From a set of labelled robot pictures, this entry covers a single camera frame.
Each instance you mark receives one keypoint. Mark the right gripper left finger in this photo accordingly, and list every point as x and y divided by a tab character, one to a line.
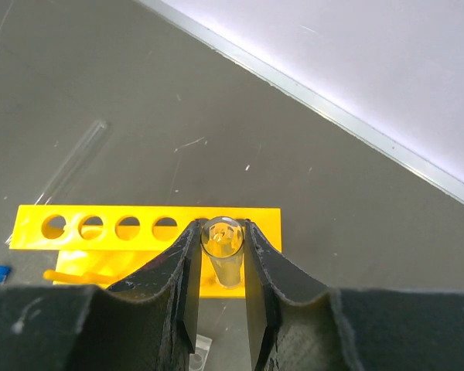
145	321

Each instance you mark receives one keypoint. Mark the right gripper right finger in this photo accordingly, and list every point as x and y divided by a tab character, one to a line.
295	322

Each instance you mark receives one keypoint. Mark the long glass tube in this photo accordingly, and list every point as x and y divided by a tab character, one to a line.
75	164
222	240

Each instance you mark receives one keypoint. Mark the clear acrylic tube rack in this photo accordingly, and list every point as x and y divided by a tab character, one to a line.
197	360

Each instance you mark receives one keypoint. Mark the yellow test tube rack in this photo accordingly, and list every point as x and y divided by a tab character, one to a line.
102	244

